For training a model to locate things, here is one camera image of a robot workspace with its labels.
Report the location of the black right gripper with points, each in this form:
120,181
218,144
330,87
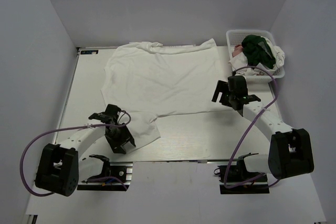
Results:
223,87

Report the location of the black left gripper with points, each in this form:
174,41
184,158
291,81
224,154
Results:
126,136

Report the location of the pink t shirt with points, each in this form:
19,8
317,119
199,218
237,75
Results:
237,50

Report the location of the dark green t shirt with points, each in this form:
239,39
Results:
257,50

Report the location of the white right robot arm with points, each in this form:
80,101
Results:
290,151

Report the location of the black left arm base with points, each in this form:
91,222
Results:
98,173

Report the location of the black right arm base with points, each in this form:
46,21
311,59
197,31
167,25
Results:
236,176

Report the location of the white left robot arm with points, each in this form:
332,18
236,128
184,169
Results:
64,165

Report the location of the white plastic laundry basket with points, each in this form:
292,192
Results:
235,37

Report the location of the blue label sticker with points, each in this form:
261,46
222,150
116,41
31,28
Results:
89,52

